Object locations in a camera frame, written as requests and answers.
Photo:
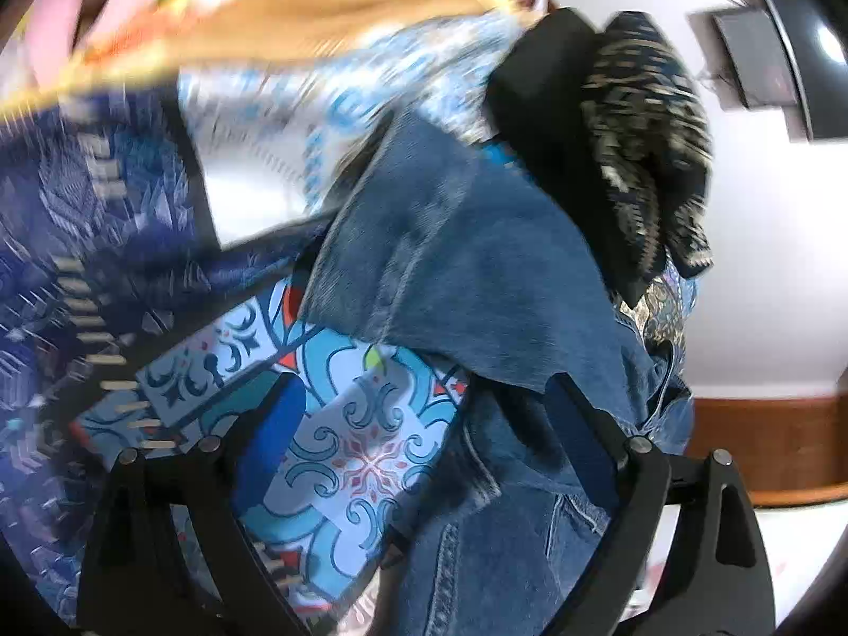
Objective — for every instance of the black gold patterned garment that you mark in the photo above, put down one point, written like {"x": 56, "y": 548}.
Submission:
{"x": 610, "y": 125}

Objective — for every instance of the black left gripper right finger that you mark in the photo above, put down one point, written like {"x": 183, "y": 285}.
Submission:
{"x": 716, "y": 579}

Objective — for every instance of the grey box under television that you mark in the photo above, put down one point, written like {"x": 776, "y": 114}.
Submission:
{"x": 758, "y": 61}

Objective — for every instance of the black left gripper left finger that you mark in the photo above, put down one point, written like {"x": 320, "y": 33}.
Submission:
{"x": 134, "y": 579}

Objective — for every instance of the blue denim jeans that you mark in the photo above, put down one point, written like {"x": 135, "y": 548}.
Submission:
{"x": 442, "y": 251}

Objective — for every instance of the blue patchwork quilt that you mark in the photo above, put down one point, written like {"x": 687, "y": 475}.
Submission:
{"x": 149, "y": 293}

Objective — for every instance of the wall-mounted black television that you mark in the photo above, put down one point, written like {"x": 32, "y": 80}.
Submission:
{"x": 817, "y": 56}

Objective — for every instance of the colourful fleece blanket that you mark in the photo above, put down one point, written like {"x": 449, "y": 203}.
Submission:
{"x": 75, "y": 46}

